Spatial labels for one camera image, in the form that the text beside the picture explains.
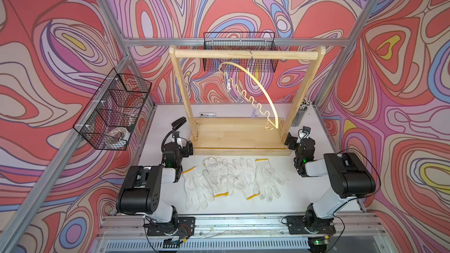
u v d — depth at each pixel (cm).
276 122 62
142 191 45
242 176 86
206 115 111
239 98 73
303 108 96
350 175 48
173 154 71
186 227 72
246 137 105
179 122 108
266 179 87
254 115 73
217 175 87
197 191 82
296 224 73
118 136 70
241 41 87
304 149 73
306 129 80
